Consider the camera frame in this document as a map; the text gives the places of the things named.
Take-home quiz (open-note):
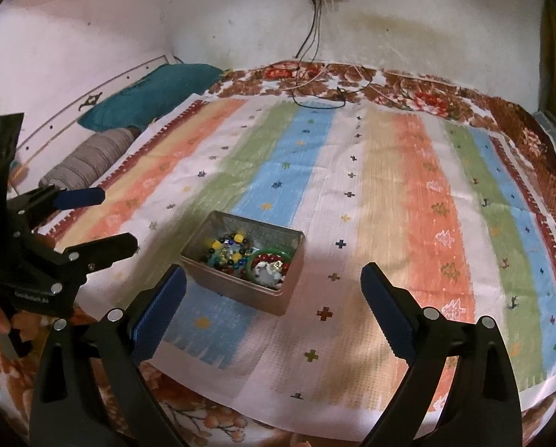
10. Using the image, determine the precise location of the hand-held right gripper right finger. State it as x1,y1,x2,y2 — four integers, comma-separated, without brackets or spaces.
360,262,523,447

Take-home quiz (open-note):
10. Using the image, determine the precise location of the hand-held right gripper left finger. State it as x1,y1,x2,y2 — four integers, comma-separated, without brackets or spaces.
29,263,188,447

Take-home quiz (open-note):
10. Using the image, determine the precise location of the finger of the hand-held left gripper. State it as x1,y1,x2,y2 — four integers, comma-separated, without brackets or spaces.
8,186,107,227
57,233,139,286

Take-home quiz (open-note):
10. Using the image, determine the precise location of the metal tin box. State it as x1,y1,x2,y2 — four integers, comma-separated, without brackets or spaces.
180,211,305,317

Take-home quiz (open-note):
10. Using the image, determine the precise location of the multicolour bead bracelet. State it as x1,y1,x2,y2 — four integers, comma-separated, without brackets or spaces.
202,229,256,274

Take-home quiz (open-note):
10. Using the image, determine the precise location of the clear crystal bracelet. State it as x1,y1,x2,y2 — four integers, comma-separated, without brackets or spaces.
254,263,291,288

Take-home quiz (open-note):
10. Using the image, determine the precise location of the red bead bracelet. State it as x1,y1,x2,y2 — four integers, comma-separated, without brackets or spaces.
252,253,289,272

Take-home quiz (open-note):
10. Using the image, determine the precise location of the green bangle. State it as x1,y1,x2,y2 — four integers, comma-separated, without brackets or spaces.
246,247,294,286

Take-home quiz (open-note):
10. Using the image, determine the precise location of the grey striped bolster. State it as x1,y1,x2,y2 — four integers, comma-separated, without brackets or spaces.
39,127,137,192

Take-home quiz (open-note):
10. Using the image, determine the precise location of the white bed headboard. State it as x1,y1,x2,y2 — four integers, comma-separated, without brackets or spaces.
8,53,178,188

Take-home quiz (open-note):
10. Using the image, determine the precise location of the pastel striped cloth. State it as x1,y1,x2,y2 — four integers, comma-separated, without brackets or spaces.
40,95,556,435

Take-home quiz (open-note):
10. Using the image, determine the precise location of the teal pillow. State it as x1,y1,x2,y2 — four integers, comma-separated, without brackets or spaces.
77,64,225,132

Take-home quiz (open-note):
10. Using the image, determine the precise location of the white cable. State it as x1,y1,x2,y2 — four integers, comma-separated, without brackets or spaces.
278,62,374,92

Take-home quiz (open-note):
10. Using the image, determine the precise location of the black cable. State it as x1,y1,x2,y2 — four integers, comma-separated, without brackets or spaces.
291,0,320,64
291,0,368,111

